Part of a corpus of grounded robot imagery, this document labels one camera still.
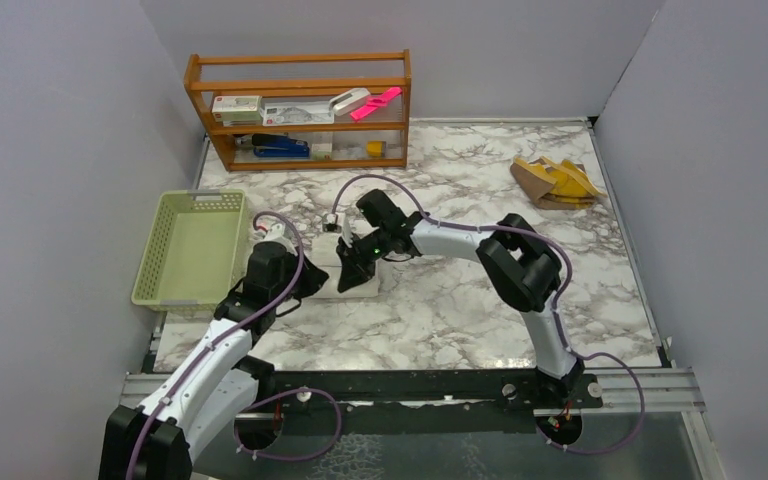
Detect white towel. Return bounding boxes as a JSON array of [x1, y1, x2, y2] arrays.
[[306, 233, 381, 300]]

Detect white stapler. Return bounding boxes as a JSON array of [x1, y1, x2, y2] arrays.
[[329, 87, 371, 117]]

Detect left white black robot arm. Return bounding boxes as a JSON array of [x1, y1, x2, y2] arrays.
[[99, 240, 329, 479]]

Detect green plastic basket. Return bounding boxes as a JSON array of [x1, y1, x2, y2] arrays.
[[131, 189, 250, 314]]

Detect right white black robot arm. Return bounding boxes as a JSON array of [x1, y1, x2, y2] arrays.
[[336, 189, 584, 407]]

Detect blue stapler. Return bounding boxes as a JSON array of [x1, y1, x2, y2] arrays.
[[234, 133, 310, 158]]

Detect yellow small object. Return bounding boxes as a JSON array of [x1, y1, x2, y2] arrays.
[[366, 141, 387, 158]]

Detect brown yellow towels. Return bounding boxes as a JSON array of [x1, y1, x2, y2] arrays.
[[509, 156, 607, 210]]

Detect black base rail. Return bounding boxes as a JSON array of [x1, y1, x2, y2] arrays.
[[233, 369, 603, 444]]

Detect white flat package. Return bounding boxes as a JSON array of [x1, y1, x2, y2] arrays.
[[260, 100, 335, 126]]

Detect wooden shelf rack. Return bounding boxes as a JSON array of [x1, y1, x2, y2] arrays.
[[183, 49, 412, 173]]

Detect purple cable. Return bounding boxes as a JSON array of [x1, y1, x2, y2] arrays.
[[124, 210, 344, 480], [329, 173, 647, 457]]

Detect white small box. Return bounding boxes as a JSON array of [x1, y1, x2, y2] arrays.
[[309, 132, 333, 161]]

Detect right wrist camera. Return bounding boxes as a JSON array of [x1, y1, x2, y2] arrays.
[[322, 213, 354, 246]]

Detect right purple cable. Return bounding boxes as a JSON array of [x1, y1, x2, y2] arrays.
[[329, 173, 647, 457]]

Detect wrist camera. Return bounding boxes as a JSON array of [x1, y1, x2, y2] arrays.
[[260, 223, 295, 251], [322, 213, 354, 246]]

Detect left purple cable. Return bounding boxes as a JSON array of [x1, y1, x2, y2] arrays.
[[124, 210, 344, 480]]

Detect pink plastic tool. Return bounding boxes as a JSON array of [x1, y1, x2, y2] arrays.
[[350, 87, 402, 122]]

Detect white green box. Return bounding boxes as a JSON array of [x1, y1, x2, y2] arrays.
[[211, 95, 262, 125]]

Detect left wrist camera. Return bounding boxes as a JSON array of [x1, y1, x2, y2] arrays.
[[260, 223, 295, 251]]

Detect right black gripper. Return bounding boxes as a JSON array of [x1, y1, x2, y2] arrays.
[[336, 227, 391, 291]]

